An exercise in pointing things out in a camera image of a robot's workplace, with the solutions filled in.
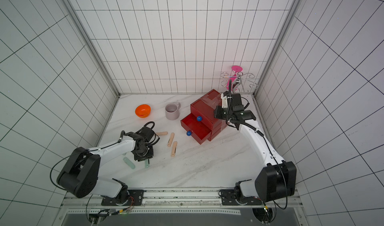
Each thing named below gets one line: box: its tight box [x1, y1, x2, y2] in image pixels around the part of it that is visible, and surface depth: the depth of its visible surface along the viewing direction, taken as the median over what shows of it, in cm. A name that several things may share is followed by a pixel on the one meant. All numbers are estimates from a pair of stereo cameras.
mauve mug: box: [165, 102, 181, 121], surface depth 106 cm
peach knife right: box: [171, 141, 178, 157], surface depth 91 cm
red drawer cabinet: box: [180, 89, 228, 145], surface depth 86 cm
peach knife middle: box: [167, 132, 175, 147], surface depth 94 cm
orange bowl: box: [135, 104, 152, 118], surface depth 106 cm
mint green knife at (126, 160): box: [123, 156, 136, 170], surface depth 86 cm
